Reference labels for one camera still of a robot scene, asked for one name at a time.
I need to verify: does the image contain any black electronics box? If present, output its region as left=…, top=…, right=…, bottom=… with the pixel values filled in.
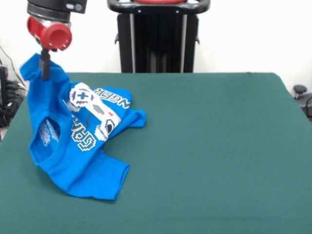
left=0, top=65, right=8, bottom=110

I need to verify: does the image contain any blue printed t-shirt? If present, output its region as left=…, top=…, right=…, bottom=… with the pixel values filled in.
left=19, top=53, right=147, bottom=201

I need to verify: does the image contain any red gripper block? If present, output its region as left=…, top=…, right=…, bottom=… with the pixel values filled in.
left=26, top=16, right=73, bottom=80

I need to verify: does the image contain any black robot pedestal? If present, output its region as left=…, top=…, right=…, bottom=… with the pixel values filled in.
left=106, top=0, right=210, bottom=74

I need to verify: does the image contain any dark green table cloth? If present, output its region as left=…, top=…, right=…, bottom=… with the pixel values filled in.
left=0, top=72, right=312, bottom=234

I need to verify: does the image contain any black cable bundle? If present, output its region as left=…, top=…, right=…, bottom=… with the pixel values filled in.
left=0, top=80, right=28, bottom=128

